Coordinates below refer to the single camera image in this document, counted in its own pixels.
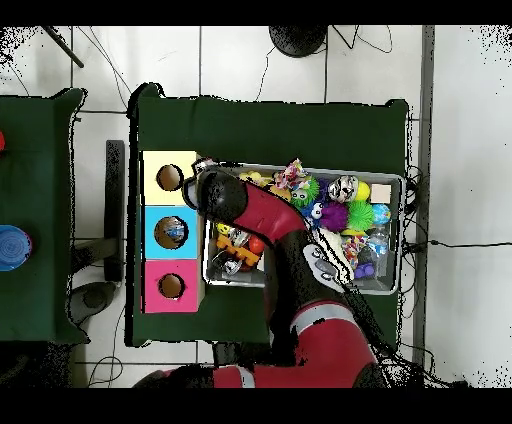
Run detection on clear plastic bottle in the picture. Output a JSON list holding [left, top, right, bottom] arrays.
[[159, 218, 188, 246]]

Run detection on wooden box with three holes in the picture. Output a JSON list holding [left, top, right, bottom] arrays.
[[139, 150, 206, 314]]

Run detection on purple knobby rubber ball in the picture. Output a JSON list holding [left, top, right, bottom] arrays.
[[318, 200, 350, 234]]

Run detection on cream waffle cloth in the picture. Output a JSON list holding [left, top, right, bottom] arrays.
[[319, 228, 356, 283]]

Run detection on green spiky rubber ball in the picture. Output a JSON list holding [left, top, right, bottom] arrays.
[[345, 199, 376, 232]]

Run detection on blue globe ball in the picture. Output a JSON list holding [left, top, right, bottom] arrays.
[[371, 203, 392, 226]]

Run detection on plain wooden block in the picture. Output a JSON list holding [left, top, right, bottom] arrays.
[[370, 183, 393, 205]]

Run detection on black upright panel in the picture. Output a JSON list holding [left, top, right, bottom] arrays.
[[104, 139, 126, 283]]

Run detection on black round stand base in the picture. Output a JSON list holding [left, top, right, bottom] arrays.
[[268, 25, 329, 59]]

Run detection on grey oval floor base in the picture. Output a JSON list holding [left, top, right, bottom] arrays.
[[65, 280, 118, 326]]

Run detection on dark green side tablecloth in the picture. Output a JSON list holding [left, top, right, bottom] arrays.
[[0, 87, 90, 346]]

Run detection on blue plastic cup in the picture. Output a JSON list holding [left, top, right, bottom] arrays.
[[0, 224, 33, 273]]

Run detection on black tripod leg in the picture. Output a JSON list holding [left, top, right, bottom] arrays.
[[41, 25, 86, 69]]

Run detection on wire mesh bin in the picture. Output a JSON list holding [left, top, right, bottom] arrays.
[[202, 160, 405, 296]]

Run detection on grey floor cable cover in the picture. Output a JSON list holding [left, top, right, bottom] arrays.
[[411, 25, 436, 388]]

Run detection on black floor cable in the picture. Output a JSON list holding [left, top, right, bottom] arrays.
[[427, 238, 512, 249]]

